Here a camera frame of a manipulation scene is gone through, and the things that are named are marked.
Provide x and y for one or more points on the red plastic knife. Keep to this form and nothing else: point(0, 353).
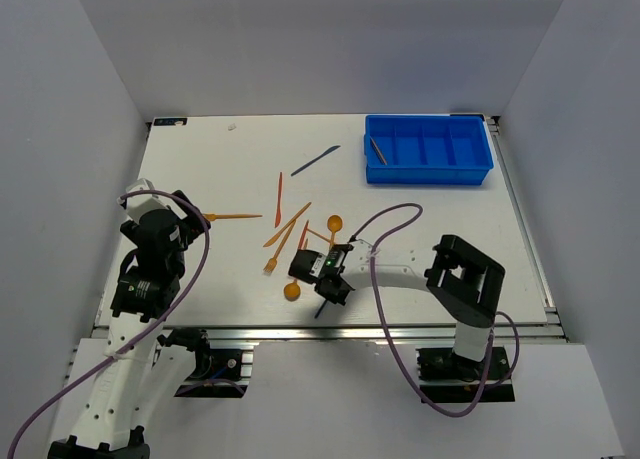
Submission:
point(277, 216)

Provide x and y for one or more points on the orange plastic fork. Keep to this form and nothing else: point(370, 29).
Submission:
point(273, 261)

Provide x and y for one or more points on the aluminium table rail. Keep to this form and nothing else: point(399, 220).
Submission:
point(552, 330)

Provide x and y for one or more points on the dark blue plastic knife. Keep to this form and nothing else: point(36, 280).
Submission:
point(308, 164)

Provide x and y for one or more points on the orange chopstick diagonal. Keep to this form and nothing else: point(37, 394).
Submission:
point(316, 234)

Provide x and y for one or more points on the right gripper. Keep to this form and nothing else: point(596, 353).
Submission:
point(340, 299)

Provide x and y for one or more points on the orange chopstick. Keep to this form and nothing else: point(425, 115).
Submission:
point(378, 152)

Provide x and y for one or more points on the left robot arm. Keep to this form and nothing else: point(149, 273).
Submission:
point(142, 367)

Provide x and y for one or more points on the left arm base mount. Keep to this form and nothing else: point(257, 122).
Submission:
point(216, 372)

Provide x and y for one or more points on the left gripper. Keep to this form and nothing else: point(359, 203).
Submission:
point(191, 225)

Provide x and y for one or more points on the yellow fork near left arm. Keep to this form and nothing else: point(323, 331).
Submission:
point(214, 217)

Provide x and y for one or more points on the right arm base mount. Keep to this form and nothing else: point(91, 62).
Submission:
point(446, 379)

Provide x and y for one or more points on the blue compartment tray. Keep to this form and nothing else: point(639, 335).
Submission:
point(431, 150)

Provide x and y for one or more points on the dark label sticker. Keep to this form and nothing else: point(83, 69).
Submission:
point(169, 122)

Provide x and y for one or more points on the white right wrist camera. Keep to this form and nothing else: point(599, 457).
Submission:
point(359, 254)

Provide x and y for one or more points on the orange plastic knife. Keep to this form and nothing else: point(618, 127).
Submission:
point(291, 221)

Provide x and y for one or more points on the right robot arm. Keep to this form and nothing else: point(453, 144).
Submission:
point(464, 280)

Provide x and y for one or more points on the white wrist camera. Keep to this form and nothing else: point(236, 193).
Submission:
point(139, 205)
point(359, 254)

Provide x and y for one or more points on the red plastic fork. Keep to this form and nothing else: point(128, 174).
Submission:
point(302, 238)

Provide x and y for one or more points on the dark blue chopstick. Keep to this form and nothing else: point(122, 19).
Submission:
point(320, 310)

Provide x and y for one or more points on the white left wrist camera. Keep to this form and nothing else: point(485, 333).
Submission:
point(139, 205)

